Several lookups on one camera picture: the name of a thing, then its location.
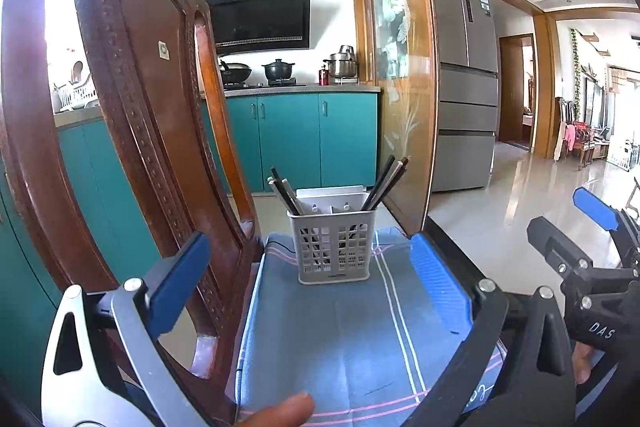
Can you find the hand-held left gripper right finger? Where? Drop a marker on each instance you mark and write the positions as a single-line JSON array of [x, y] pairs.
[[440, 287]]

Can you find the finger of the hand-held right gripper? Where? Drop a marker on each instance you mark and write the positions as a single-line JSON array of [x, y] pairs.
[[550, 237], [595, 207]]

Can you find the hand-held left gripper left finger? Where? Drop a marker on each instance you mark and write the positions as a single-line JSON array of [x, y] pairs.
[[180, 277]]

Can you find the grey plastic utensil holder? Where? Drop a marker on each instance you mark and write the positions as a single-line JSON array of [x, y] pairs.
[[332, 277]]

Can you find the dark brown chopstick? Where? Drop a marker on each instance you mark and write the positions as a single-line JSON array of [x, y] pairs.
[[380, 179]]

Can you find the cream chopstick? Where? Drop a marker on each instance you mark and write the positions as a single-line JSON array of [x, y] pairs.
[[280, 195], [291, 192]]

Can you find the black chopstick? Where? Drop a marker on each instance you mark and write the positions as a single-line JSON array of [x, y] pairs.
[[276, 175]]

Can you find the person's right hand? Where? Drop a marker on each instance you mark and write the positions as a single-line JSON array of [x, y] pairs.
[[582, 364]]

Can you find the person's left hand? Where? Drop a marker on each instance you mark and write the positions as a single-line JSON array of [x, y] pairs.
[[285, 412]]

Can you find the wooden dining chairs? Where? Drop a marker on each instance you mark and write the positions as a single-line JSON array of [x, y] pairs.
[[580, 137]]

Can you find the teal lower kitchen cabinet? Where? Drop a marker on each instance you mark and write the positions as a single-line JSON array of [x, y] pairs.
[[110, 187], [290, 137]]

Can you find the blue striped towel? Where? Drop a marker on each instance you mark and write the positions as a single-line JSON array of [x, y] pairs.
[[340, 347]]

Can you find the hanging green vine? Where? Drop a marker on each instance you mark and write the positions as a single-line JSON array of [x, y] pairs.
[[576, 67]]

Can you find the grey refrigerator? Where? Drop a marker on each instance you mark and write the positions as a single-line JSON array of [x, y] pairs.
[[465, 107]]

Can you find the carved wooden chair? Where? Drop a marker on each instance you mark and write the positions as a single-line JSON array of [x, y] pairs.
[[150, 107]]

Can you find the white dish rack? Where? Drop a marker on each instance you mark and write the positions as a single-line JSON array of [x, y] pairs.
[[75, 94]]

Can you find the gas stove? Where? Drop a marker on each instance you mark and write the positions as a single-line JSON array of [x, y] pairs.
[[270, 84]]

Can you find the black wok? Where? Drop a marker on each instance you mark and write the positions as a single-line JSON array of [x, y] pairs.
[[235, 71]]

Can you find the grey kitchen countertop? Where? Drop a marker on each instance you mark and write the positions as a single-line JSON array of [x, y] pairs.
[[300, 90]]

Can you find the black lidded pot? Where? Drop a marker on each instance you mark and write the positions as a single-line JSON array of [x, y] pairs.
[[279, 71]]

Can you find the wood framed glass partition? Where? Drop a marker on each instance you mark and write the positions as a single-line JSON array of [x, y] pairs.
[[405, 57]]

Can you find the red canister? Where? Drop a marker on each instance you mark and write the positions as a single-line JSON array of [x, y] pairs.
[[325, 76]]

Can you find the steel pressure cooker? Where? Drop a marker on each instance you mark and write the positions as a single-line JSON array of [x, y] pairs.
[[342, 66]]

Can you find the black range hood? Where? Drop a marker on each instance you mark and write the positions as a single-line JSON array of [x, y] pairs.
[[260, 22]]

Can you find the white wall outlet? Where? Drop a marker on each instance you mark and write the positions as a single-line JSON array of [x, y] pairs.
[[163, 50]]

